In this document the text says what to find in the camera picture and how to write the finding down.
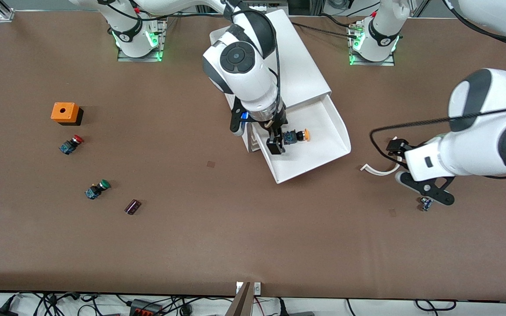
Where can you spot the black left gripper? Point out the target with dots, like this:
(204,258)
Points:
(395,146)

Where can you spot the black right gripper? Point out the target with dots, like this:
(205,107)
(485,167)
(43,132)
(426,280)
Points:
(274,130)

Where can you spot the orange mushroom push button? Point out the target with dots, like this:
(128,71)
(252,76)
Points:
(305,134)

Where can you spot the white plastic drawer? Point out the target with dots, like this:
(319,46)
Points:
(319,145)

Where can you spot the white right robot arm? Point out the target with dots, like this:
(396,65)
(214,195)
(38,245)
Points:
(244,74)

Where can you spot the white drawer cabinet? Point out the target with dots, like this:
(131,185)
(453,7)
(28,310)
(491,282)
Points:
(305,66)

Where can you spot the green mushroom push button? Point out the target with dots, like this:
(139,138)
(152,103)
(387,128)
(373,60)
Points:
(97,189)

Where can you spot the red mushroom push button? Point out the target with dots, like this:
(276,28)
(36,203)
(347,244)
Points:
(70,145)

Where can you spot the white curved plastic clip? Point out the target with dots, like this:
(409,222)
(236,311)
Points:
(374,171)

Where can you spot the small blue electronic part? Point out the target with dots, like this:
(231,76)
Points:
(425,205)

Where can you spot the dark red cylindrical capacitor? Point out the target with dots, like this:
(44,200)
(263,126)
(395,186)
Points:
(132,207)

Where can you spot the brown wooden strut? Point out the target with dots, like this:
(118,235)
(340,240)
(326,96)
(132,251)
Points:
(242,303)

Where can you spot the black power strip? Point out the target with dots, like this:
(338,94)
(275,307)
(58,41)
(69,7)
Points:
(145,309)

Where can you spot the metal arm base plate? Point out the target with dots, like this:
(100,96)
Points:
(384,62)
(125,58)

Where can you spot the small white bracket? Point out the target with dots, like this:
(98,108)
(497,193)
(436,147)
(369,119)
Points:
(257,287)
(239,287)

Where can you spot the orange button enclosure box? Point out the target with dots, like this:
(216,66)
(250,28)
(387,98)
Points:
(64,112)

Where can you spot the aluminium frame post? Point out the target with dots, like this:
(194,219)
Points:
(3,11)

